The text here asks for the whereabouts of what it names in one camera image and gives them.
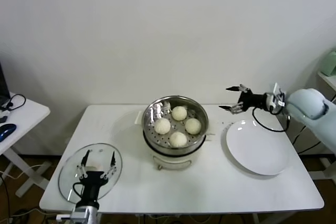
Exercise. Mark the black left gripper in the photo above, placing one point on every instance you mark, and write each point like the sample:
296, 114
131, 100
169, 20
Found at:
92, 182

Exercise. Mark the white steamed baozi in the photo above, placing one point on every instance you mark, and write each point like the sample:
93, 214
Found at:
179, 113
178, 139
193, 126
162, 126

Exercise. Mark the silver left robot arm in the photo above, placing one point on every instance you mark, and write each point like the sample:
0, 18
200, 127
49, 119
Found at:
84, 213

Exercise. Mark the pale green appliance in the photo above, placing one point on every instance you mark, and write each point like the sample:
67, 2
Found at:
329, 62

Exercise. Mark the glass pot lid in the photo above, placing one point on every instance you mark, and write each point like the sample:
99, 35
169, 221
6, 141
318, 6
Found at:
65, 171

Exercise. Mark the white round plate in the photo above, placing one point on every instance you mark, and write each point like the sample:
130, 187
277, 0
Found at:
254, 148

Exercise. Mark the blue computer mouse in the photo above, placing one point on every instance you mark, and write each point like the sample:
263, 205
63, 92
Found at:
7, 129

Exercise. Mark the white shelf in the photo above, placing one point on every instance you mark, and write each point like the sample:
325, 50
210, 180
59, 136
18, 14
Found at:
328, 78

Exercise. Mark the white electric cooking pot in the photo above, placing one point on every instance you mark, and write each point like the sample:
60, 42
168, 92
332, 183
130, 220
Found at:
173, 162

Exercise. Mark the white side desk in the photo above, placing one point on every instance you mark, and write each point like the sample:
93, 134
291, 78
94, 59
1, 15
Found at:
31, 111

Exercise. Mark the stainless steel steamer basket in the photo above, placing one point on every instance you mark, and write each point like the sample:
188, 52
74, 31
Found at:
151, 115

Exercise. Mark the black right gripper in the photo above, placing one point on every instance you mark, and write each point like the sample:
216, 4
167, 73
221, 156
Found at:
253, 100

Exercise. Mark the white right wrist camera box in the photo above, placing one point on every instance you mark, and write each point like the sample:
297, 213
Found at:
277, 98

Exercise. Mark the black laptop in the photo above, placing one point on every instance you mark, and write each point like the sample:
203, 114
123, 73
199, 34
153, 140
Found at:
3, 82

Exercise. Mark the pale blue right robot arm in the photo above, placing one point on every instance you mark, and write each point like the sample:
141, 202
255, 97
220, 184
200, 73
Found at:
307, 103

